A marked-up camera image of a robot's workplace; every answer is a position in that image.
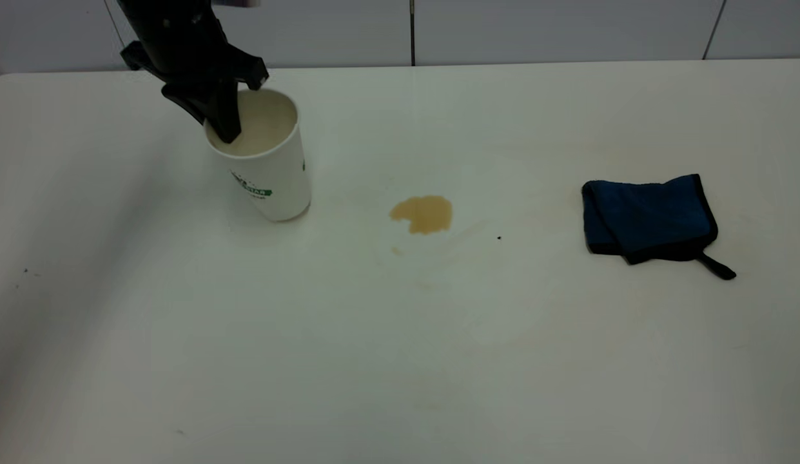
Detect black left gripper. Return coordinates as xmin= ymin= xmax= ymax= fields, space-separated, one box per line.
xmin=118 ymin=0 xmax=269 ymax=144

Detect dark blue folded cloth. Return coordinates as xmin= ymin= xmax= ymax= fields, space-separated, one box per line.
xmin=581 ymin=174 xmax=737 ymax=281

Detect brown coffee spill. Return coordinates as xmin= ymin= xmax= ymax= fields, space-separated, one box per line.
xmin=389 ymin=195 xmax=453 ymax=235

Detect white paper coffee cup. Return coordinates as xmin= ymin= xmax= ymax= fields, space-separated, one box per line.
xmin=203 ymin=87 xmax=311 ymax=223

